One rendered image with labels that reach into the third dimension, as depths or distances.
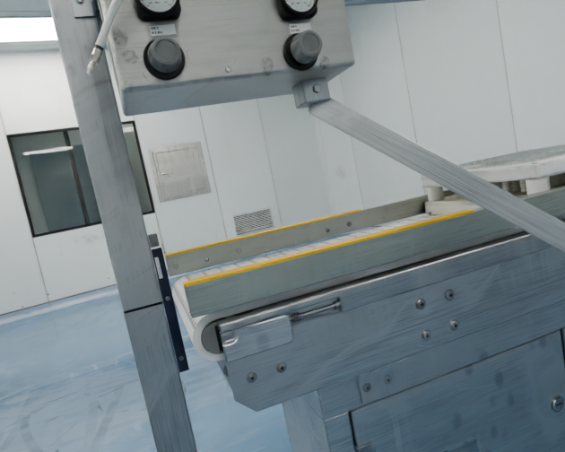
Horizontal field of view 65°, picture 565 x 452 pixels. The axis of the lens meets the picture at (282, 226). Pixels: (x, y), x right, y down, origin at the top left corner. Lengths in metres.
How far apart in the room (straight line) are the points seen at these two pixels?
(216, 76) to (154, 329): 0.44
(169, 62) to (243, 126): 5.88
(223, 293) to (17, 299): 5.38
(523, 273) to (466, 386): 0.17
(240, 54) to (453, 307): 0.36
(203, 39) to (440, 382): 0.50
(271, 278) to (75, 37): 0.47
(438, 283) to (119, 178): 0.47
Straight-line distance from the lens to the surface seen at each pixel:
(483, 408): 0.70
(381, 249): 0.49
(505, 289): 0.61
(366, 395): 0.57
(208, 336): 0.45
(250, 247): 0.71
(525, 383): 0.74
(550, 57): 4.27
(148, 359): 0.74
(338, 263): 0.47
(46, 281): 5.74
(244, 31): 0.43
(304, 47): 0.41
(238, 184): 6.10
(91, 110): 0.72
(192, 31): 0.42
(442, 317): 0.55
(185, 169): 5.87
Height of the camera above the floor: 0.95
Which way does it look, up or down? 6 degrees down
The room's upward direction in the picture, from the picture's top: 11 degrees counter-clockwise
